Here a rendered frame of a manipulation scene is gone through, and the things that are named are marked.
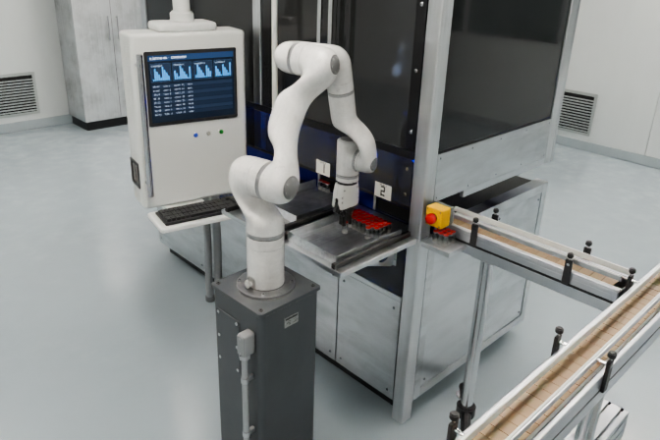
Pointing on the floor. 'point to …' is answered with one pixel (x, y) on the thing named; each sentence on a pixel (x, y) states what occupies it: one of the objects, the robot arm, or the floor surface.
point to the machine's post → (424, 168)
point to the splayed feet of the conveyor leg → (465, 411)
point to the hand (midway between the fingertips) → (345, 219)
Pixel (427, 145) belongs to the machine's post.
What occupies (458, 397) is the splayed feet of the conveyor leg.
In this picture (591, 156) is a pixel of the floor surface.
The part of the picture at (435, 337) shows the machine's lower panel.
